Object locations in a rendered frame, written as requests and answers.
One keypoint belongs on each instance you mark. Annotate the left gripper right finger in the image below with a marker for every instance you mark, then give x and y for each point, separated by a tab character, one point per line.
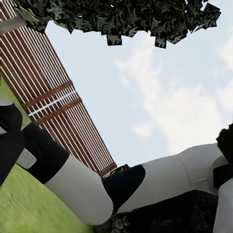
225	144

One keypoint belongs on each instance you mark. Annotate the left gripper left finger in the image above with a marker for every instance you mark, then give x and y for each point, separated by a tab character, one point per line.
11	147

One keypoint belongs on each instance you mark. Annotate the tree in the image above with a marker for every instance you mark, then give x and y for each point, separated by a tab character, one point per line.
191	212
167	20

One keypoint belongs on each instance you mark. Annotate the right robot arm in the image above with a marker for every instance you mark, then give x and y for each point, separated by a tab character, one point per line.
93	199

